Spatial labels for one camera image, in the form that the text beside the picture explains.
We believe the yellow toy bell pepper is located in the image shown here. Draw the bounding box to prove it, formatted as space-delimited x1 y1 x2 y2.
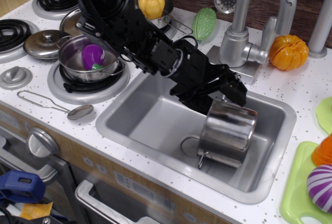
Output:
138 0 165 20

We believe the far left stove burner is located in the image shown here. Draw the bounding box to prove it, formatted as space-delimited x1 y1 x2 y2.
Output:
1 19 39 64

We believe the purple white striped toy onion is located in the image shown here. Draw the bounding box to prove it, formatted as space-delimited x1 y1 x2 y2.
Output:
307 164 331 213

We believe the green toy bitter gourd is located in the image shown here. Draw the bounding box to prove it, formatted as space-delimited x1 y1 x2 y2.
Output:
191 8 217 41

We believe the light green plate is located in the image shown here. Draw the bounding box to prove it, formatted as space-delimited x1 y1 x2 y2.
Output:
316 97 331 134

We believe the silver oven door handle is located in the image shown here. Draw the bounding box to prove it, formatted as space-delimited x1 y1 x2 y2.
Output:
75 180 158 224

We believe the grey stove knob front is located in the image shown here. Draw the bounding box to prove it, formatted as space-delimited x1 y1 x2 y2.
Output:
1 66 33 90

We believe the front stove burner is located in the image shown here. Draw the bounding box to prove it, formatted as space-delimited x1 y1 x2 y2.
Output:
47 62 130 105

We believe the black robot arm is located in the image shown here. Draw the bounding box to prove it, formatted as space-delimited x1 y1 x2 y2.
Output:
78 0 247 114

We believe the purple toy eggplant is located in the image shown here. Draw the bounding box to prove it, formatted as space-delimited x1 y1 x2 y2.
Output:
81 44 105 71

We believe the metal spoon wire handle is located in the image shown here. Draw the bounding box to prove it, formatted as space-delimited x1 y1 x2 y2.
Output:
17 90 94 120

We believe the grey sink basin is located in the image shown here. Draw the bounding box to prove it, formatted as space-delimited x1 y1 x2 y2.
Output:
96 73 296 204

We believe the orange plastic cup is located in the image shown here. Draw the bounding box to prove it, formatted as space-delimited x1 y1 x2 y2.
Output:
311 134 332 166

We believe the silver faucet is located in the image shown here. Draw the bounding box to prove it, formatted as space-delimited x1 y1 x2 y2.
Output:
207 0 297 85

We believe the rear left stove burner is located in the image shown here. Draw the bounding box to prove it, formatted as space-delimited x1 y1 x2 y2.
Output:
32 0 78 20

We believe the stove burner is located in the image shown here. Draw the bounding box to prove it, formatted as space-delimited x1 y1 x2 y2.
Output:
1 19 39 64
157 21 177 39
47 62 130 105
32 0 78 20

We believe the silver oven knob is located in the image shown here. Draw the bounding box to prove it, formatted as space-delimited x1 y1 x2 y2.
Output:
26 127 60 158

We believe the steel pot lid left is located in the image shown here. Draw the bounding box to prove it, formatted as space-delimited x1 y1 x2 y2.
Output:
23 30 72 59

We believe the green plastic tray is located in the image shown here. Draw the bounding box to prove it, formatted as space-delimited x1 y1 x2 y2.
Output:
280 141 331 223

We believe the rear right stove burner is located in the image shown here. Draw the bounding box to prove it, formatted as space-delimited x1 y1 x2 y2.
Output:
157 21 177 39

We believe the stainless steel pot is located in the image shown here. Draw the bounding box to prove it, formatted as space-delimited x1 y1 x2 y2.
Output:
197 99 258 169

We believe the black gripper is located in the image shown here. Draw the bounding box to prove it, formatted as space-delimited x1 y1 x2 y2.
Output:
169 39 246 116

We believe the steel pot with handles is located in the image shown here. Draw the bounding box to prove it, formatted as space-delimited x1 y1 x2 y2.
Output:
58 35 126 83

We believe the steel pot lid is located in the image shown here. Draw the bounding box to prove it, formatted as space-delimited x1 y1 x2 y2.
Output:
59 8 82 37
23 30 72 59

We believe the grey vertical pole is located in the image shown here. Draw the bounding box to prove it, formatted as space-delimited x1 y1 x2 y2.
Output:
307 0 331 59

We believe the orange toy pumpkin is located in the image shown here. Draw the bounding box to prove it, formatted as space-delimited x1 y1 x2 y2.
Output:
268 35 309 71

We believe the orange cloth piece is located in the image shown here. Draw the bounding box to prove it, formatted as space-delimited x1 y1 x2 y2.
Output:
19 202 53 220

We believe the small steel saucepan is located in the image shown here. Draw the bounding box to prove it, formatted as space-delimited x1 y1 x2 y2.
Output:
149 0 193 35

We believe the steel pot lid rear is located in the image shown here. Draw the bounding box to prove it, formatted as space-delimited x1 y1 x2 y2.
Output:
59 8 82 37

